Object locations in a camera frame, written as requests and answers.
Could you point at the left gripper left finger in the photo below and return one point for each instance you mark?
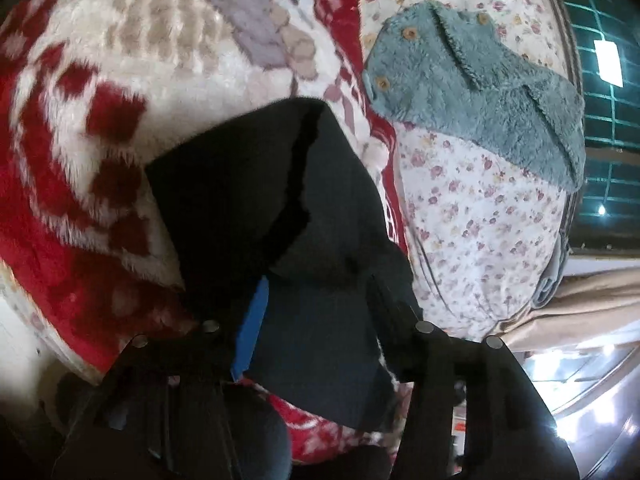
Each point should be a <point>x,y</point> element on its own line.
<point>247,336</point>

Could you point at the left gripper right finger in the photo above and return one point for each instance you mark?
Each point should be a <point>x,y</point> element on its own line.
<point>395,327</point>

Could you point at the black pants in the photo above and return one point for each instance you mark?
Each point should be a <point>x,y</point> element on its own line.
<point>278,195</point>

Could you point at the floral white bedsheet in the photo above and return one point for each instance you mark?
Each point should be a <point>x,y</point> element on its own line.
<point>480,231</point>

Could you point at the beige curtain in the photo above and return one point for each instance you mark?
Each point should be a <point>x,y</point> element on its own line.
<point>584,307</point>

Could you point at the teal fleece garment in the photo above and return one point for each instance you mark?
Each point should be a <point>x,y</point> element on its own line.
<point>447,70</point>

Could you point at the red white plush blanket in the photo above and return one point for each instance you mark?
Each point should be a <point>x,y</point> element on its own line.
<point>93,90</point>

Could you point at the teal window grille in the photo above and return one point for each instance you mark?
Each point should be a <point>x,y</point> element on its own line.
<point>607,37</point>

